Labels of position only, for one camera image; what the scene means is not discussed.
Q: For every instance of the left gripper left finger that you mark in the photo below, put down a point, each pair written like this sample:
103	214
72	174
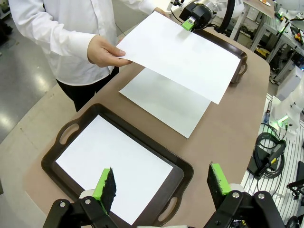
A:
108	190

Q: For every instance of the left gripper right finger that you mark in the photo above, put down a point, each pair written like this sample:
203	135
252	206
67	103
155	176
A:
219	183

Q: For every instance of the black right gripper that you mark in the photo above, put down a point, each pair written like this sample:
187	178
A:
199	13

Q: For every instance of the white A4 paper sheet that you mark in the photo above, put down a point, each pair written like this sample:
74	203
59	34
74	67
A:
171	109
111	161
180	59

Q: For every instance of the person's right forearm white sleeve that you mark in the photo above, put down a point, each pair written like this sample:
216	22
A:
71	38

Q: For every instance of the person's left forearm white sleeve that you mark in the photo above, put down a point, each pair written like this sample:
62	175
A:
137	4

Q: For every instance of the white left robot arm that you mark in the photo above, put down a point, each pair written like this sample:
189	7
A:
292	104

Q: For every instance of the person's left hand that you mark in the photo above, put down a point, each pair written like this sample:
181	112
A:
159	10

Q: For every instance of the person's right hand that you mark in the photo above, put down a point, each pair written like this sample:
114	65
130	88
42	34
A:
102	52

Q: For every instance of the black power adapter box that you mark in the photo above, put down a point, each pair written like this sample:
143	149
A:
255	169

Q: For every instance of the white slotted mounting platform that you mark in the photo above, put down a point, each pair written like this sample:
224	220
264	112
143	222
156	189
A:
280	197

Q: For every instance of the dark brown plastic tray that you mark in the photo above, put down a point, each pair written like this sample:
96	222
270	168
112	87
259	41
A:
51	161
241	59

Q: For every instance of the red and blue screwdriver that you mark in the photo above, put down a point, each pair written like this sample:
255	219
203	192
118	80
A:
267	114

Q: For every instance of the person in white shirt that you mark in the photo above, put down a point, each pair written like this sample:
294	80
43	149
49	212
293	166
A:
47	28

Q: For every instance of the aluminium profile frame rack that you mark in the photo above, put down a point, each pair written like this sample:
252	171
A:
285	47

